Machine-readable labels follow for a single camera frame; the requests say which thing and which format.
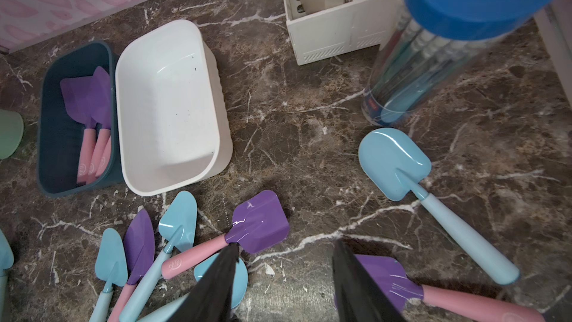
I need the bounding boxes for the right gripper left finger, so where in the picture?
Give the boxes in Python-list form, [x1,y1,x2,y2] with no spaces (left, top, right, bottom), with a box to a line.
[168,243,239,322]

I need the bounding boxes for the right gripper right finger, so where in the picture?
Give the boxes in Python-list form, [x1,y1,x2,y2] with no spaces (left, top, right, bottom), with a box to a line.
[332,240,405,321]

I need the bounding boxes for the purple pointed shovel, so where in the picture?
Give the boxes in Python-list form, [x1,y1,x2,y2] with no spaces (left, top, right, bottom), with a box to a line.
[108,209,155,321]
[87,66,113,184]

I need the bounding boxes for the purple square shovel pink handle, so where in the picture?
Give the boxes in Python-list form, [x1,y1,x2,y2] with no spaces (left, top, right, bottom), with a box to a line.
[60,76,97,185]

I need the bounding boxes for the white storage box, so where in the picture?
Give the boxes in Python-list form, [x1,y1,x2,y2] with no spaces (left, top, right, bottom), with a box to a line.
[115,19,233,196]

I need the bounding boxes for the dark teal storage box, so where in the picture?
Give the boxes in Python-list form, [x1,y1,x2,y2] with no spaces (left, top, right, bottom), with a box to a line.
[37,41,124,198]

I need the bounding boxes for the blue round shovel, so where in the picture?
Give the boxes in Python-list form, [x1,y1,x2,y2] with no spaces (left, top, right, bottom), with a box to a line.
[141,244,248,321]

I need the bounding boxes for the blue pointed shovel middle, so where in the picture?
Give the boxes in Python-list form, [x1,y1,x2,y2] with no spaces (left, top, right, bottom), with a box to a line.
[119,191,198,322]

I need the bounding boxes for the blue pointed shovel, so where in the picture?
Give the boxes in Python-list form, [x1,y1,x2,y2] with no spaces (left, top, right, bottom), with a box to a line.
[119,191,198,322]
[89,228,128,322]

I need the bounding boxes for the purple square shovel middle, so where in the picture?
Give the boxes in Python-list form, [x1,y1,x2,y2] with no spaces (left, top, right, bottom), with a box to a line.
[161,190,290,280]

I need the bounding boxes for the blue pointed shovel left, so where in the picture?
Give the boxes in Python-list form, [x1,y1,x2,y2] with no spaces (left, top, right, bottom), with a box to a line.
[89,228,128,322]

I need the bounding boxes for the blue shovel far right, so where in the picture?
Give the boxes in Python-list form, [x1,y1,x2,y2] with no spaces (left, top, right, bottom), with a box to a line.
[358,128,520,286]

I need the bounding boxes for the blue shovel far left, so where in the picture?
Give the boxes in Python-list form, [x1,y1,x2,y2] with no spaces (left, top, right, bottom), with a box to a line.
[0,232,14,321]

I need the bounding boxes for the green pen holder cup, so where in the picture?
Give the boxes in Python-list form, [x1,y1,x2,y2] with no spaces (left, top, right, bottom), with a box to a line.
[0,110,24,160]

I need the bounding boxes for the white desk file organizer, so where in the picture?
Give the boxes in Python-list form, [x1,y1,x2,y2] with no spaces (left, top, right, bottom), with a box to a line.
[283,0,401,66]

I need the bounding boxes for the blue lid pencil tube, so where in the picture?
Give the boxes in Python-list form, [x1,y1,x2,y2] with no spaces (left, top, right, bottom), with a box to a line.
[361,0,552,126]

